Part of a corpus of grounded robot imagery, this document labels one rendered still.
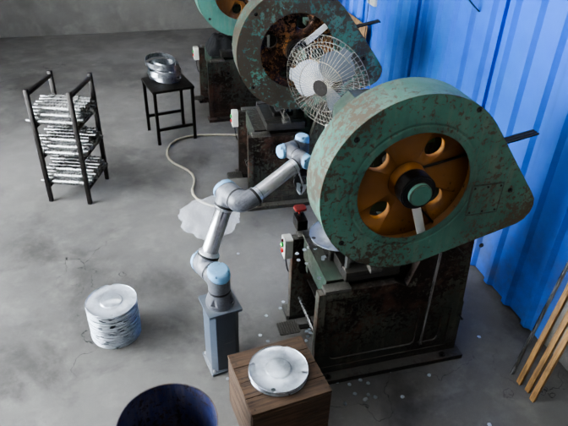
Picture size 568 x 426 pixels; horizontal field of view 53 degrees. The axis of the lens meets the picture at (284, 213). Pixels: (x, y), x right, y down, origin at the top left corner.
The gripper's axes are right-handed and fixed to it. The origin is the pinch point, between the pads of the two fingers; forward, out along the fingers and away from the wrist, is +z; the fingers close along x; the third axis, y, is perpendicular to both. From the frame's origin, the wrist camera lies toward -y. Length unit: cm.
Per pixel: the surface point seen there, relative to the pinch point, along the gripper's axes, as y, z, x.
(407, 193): -84, -49, -18
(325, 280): -52, 20, 1
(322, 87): 41, -45, -23
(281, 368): -80, 46, 32
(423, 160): -73, -57, -29
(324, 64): 44, -57, -25
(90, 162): 171, 58, 125
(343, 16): 97, -69, -55
